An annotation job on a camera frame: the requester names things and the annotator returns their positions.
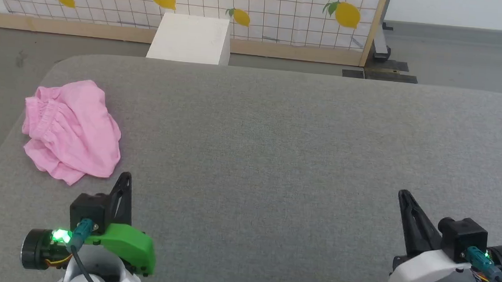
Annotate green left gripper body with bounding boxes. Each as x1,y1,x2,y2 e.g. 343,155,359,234
20,216,159,280

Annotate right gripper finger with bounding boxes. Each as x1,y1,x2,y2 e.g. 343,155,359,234
393,189,429,257
397,190,447,256

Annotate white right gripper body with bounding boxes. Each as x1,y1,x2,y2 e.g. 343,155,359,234
386,237,502,282

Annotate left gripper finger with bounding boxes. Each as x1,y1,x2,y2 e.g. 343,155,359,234
107,170,128,228
120,171,136,227

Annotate pink cloth garment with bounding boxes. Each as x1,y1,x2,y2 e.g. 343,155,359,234
17,75,127,190

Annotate grey fabric sofa cushion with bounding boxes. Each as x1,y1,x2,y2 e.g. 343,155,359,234
0,46,502,282

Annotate white rectangular block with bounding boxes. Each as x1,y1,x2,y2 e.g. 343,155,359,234
146,11,233,66

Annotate grey metal partition support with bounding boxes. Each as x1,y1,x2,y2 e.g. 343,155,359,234
372,21,394,63

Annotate lemon print grid partition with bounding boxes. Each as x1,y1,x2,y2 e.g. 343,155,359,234
0,0,390,69

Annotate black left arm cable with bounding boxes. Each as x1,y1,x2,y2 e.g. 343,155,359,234
65,217,106,282

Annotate black floor base plate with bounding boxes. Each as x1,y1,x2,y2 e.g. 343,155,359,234
341,56,419,84

